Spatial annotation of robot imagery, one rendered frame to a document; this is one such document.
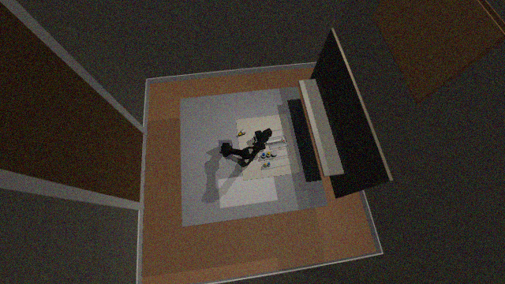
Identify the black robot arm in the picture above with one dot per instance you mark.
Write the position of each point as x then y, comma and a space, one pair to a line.
244, 153

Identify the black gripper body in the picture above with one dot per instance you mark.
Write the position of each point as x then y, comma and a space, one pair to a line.
263, 146

